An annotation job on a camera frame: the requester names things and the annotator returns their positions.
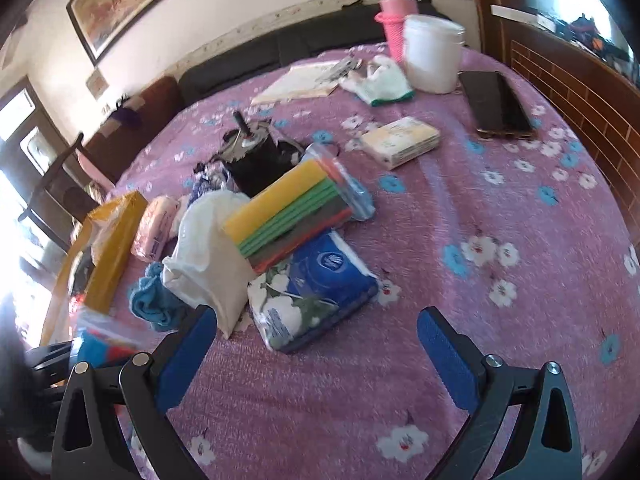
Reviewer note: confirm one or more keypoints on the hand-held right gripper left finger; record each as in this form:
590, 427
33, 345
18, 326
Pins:
185, 355

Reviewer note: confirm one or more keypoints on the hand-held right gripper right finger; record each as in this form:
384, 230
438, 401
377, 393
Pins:
445, 355

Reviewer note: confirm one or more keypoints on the clear bag of colourful scrubbers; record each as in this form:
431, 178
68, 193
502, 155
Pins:
107, 340

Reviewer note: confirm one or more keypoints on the white plastic bag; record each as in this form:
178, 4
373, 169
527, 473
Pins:
210, 255

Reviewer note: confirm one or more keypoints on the yellow cardboard box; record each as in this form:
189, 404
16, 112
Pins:
112, 250

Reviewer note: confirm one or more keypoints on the pink tissue packet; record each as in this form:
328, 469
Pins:
152, 230

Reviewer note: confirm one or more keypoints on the blue floral tissue pack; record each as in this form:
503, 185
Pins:
315, 285

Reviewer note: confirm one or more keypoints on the blue and white patterned cloth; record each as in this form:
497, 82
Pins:
207, 182

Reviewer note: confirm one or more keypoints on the pack of coloured sponge sheets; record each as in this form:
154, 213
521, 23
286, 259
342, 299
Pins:
295, 200

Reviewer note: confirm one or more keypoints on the purple floral tablecloth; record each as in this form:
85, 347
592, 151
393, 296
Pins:
450, 240

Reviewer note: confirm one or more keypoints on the dark wooden chair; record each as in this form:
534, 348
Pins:
60, 185

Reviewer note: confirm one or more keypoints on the wooden glass door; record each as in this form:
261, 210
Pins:
30, 160

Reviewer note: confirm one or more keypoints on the black electric motor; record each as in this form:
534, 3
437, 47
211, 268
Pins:
257, 160

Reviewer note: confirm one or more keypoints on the pale yellow tissue packet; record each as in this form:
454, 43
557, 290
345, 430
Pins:
400, 141

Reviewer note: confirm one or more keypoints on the brown armchair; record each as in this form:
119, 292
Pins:
145, 115

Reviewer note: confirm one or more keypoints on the purple cloth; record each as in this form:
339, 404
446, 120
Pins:
127, 116

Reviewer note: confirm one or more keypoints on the black smartphone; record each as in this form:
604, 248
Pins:
495, 102

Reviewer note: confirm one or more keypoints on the white and green cloth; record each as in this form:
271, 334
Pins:
382, 82

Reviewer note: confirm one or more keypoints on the wooden furniture panel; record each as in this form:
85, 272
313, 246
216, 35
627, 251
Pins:
565, 90

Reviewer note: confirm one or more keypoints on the papers stack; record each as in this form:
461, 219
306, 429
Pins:
300, 82

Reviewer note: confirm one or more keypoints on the white plastic jar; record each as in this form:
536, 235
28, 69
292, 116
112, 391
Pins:
432, 55

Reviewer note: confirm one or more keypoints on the black sofa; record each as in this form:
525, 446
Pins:
280, 45

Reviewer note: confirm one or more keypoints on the pink bottle with crocheted sleeve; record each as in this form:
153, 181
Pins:
395, 20

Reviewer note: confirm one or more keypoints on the small wall picture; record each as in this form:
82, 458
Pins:
96, 83

